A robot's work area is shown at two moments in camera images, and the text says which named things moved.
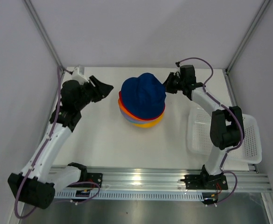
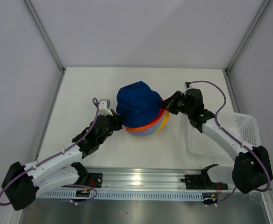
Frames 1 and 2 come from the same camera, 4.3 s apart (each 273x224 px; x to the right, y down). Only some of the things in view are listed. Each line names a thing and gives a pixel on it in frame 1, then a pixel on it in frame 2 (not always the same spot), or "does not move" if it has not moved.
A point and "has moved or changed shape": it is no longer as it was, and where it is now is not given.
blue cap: x=144 y=95 has moved or changed shape
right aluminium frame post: x=247 y=37 does not move
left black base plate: x=93 y=177 does not move
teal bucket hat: x=138 y=122 to x=154 y=130
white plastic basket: x=199 y=142 does not move
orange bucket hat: x=121 y=106 to x=149 y=125
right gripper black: x=168 y=88 to x=169 y=103
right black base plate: x=201 y=182 does not move
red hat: x=120 y=97 to x=161 y=113
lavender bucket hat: x=130 y=118 to x=147 y=131
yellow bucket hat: x=152 y=123 to x=166 y=118
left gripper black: x=101 y=90 to x=118 y=120
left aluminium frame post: x=30 y=7 does not move
